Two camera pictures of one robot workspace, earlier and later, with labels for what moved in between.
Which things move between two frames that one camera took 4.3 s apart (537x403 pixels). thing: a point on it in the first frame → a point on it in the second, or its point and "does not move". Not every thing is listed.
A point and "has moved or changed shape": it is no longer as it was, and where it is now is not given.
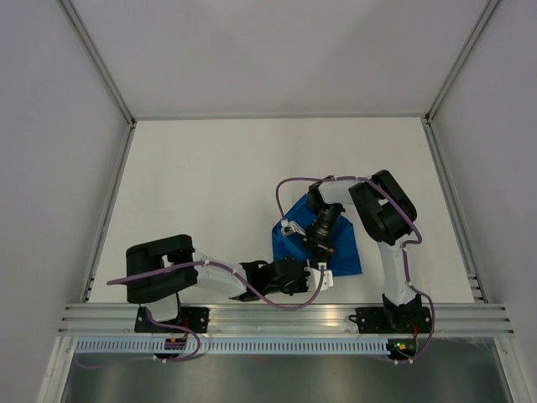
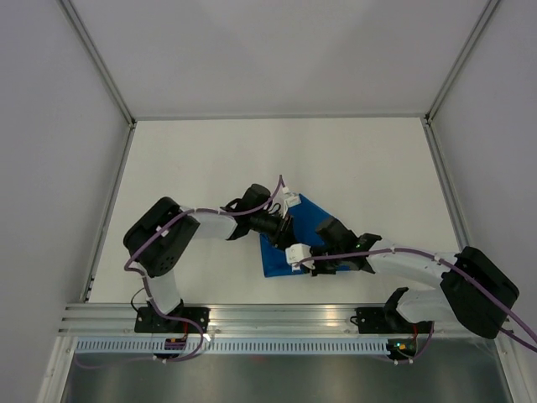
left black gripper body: x=299 y=285 → x=276 y=227
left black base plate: x=196 y=319 does not move
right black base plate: x=377 y=320 does not move
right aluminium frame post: x=443 y=92 does not move
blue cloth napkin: x=345 y=259 has moved or changed shape
